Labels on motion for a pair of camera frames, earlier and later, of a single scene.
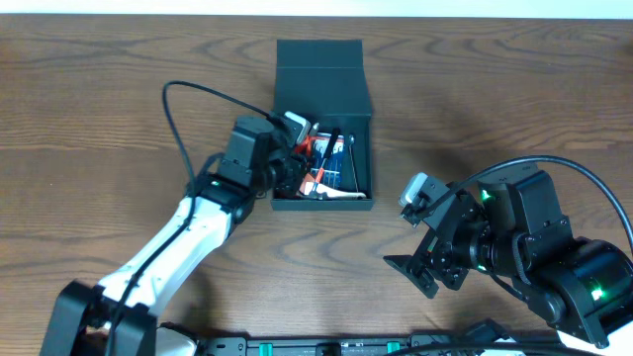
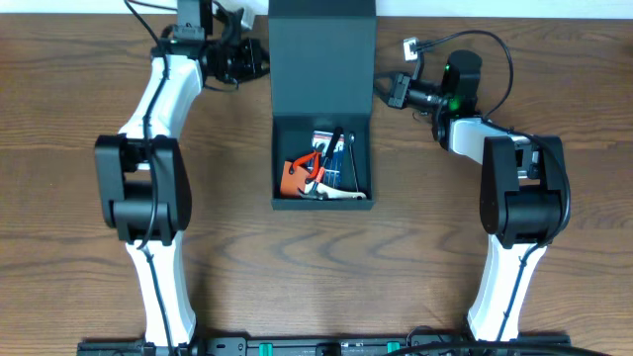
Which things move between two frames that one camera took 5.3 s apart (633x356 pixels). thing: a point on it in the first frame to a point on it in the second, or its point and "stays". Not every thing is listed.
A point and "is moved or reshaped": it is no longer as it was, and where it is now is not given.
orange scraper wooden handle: (318, 191) is moved or reshaped
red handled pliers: (306, 146) to (316, 153)
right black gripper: (451, 251) to (391, 84)
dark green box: (324, 81) is moved or reshaped
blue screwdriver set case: (331, 167) stays
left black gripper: (292, 168) to (252, 55)
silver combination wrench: (351, 140) stays
